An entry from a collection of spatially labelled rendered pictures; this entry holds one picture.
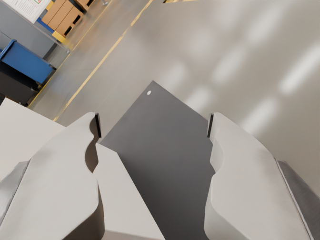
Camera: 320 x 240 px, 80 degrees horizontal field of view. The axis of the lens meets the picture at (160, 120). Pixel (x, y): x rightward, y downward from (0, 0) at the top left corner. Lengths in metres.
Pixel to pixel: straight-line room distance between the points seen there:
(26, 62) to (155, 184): 5.03
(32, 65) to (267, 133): 5.06
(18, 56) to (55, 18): 3.75
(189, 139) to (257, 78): 0.50
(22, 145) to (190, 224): 0.29
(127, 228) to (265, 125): 0.54
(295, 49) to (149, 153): 0.65
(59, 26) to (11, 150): 8.49
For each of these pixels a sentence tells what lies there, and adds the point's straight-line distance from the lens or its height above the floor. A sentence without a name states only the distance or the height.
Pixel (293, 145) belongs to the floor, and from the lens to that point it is 0.67.
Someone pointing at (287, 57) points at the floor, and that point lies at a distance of 0.87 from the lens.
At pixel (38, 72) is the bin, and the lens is 5.34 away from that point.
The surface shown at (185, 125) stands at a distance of 0.44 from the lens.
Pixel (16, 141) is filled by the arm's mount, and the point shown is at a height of 0.55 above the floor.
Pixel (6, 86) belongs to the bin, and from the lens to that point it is 5.55.
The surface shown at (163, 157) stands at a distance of 0.44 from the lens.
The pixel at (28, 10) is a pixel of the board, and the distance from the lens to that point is 5.40.
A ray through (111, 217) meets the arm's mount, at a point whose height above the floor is 0.41.
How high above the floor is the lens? 0.60
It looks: 37 degrees down
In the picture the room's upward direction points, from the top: 53 degrees counter-clockwise
